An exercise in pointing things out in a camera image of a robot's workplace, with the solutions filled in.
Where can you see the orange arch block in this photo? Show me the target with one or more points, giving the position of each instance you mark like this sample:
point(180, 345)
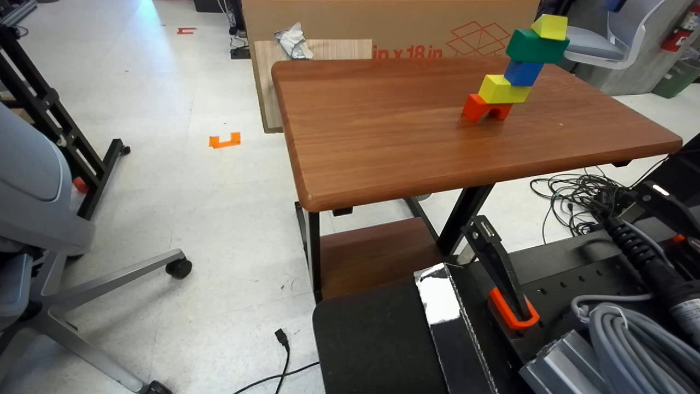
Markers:
point(474, 106)

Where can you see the large yellow block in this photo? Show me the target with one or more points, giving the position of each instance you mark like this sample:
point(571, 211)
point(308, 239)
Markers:
point(500, 90)

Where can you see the blue block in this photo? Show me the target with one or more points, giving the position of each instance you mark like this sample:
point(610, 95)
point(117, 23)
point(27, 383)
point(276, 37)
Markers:
point(522, 74)

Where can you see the green block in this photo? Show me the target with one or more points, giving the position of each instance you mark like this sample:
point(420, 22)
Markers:
point(533, 48)

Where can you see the small yellow block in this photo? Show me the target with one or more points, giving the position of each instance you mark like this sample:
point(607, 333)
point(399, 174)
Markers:
point(549, 26)

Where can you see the light wooden board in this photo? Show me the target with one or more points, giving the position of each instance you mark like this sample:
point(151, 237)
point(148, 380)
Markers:
point(268, 82)

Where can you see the black foam pad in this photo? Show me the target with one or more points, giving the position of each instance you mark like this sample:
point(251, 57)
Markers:
point(372, 345)

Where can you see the shiny black and silver box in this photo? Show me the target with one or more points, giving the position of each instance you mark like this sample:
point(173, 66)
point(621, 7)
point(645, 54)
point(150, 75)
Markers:
point(445, 312)

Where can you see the black clamp with orange tip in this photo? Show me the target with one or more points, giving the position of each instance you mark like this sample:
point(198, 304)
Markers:
point(500, 262)
point(664, 205)

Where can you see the crumpled plastic bag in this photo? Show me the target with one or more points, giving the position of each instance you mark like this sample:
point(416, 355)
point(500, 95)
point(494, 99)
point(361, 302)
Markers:
point(292, 41)

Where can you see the large cardboard box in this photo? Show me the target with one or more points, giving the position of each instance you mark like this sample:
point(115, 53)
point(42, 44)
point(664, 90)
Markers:
point(383, 22)

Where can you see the black power strip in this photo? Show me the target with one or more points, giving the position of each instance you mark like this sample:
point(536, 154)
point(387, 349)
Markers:
point(239, 53)

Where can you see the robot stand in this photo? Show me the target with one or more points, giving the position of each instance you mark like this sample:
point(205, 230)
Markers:
point(563, 273)

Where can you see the grey aluminium bar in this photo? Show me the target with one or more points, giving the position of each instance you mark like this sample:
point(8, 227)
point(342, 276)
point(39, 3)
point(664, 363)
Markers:
point(563, 364)

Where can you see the white and grey chair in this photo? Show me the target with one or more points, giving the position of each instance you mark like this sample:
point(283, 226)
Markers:
point(596, 46)

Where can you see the grey office chair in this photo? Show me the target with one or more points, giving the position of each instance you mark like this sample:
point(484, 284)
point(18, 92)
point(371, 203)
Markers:
point(33, 208)

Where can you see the green bin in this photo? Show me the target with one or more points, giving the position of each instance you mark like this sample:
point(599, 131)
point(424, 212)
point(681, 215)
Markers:
point(675, 79)

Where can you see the red fire extinguisher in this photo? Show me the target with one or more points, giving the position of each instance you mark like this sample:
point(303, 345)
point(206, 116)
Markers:
point(678, 33)

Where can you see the black metal frame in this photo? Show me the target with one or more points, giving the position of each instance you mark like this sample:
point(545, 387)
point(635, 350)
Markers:
point(54, 128)

